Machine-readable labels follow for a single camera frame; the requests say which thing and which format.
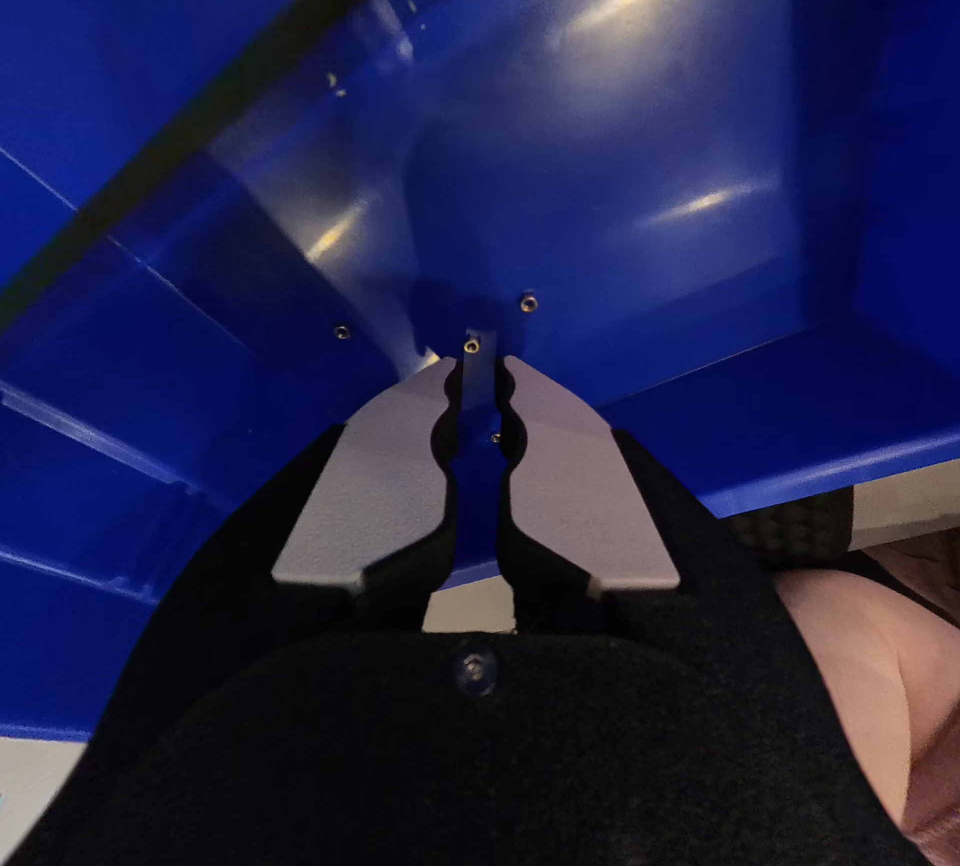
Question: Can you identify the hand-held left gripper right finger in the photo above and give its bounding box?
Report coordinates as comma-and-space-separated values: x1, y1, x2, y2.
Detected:
495, 355, 682, 633

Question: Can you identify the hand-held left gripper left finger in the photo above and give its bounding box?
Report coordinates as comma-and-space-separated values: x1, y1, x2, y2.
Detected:
270, 356, 460, 633

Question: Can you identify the blue divided plastic bin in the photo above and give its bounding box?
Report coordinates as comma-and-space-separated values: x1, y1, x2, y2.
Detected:
0, 0, 960, 743

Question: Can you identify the person's left forearm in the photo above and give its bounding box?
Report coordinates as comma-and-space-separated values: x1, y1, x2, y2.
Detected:
772, 544, 960, 852

